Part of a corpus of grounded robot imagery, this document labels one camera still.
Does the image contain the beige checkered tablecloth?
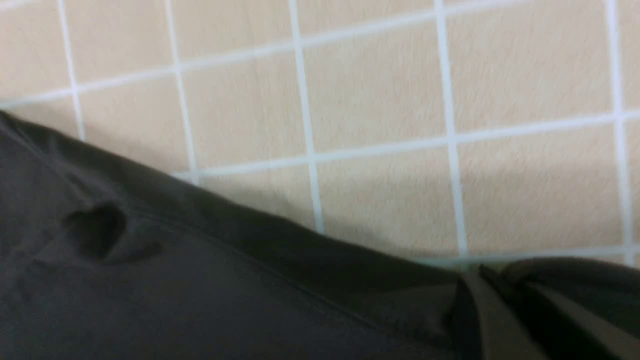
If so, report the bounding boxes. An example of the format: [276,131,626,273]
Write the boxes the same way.
[0,0,639,268]

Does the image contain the dark gray long-sleeve shirt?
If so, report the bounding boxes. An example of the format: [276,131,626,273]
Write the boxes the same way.
[0,112,482,360]

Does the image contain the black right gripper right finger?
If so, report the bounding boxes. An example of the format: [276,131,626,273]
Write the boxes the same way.
[478,265,639,360]

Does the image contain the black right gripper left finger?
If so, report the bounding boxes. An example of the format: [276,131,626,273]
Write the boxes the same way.
[450,274,550,360]

